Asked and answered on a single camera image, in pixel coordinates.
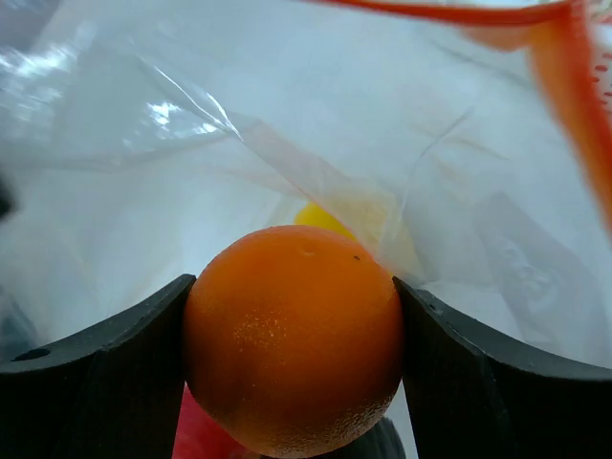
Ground clear zip top bag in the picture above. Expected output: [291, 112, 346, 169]
[1, 1, 611, 371]

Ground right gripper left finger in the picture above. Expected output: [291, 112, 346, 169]
[1, 274, 195, 458]

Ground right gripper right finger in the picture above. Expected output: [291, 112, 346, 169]
[394, 279, 611, 458]

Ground dark fake plum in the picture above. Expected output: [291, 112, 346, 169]
[320, 417, 406, 459]

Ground red fake apple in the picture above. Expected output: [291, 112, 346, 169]
[172, 385, 249, 459]

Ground yellow fake lemon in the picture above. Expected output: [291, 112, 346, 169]
[294, 200, 417, 273]

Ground orange fake fruit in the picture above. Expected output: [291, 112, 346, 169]
[182, 225, 404, 458]

